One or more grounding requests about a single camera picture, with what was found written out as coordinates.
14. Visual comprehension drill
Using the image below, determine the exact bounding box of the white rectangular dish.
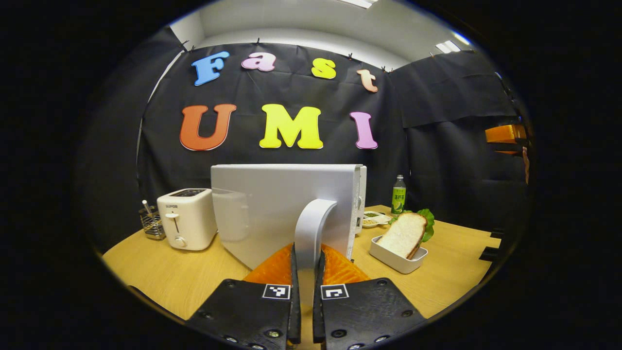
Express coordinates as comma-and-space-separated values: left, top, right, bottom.
369, 235, 430, 275

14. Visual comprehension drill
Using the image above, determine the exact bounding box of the green labelled drink bottle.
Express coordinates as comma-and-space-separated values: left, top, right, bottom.
391, 175, 407, 216

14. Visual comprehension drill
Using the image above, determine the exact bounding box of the white toaster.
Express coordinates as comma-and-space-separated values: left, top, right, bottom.
156, 188, 218, 252

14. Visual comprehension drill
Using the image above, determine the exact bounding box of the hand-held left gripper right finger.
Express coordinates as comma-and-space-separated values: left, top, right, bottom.
312, 245, 428, 350

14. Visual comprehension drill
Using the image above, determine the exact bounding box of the wire utensil holder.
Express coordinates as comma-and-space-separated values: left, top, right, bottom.
139, 205, 166, 241

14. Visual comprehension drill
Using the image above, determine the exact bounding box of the white microwave oven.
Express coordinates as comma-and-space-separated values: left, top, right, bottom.
210, 163, 368, 313

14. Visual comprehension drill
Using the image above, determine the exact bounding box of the black backdrop cloth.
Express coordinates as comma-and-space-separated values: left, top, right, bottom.
78, 27, 533, 253

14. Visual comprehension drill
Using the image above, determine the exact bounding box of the white divided condiment dish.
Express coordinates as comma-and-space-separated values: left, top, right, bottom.
362, 210, 392, 229

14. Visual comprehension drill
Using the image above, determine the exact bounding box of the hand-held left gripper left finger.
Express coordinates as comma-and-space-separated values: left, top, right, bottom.
185, 243, 302, 350

